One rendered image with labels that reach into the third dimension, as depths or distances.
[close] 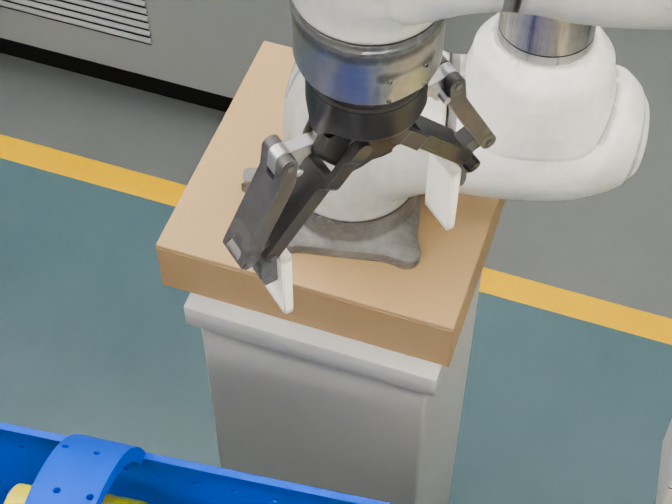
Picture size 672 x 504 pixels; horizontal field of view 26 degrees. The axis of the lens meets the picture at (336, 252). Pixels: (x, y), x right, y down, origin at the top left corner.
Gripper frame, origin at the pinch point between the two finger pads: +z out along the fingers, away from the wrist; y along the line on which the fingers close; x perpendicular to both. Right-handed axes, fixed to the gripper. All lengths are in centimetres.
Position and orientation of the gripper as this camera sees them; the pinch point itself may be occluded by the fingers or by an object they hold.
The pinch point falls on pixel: (360, 247)
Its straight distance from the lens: 103.6
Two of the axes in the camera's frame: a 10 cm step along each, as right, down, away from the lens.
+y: 8.5, -4.3, 3.0
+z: 0.0, 5.6, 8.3
